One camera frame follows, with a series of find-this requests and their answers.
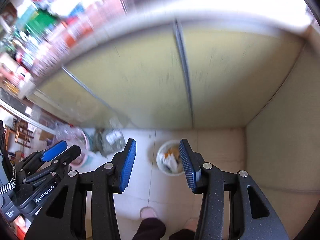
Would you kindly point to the green metal box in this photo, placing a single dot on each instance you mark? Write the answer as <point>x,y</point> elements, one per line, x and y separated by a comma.
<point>40,20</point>

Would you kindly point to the white trash bowl on floor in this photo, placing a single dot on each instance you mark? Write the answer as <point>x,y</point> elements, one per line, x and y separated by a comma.
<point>168,159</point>

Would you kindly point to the yellow green cabinet doors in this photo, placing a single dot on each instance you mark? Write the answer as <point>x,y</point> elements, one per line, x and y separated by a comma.
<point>201,75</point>

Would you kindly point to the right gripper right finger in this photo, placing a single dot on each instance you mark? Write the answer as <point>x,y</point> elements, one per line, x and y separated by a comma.
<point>251,214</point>

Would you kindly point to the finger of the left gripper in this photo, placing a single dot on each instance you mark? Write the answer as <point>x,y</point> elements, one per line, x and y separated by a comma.
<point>61,162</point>
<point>54,151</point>

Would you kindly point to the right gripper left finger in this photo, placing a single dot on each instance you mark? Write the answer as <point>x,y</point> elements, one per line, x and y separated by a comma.
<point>63,215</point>

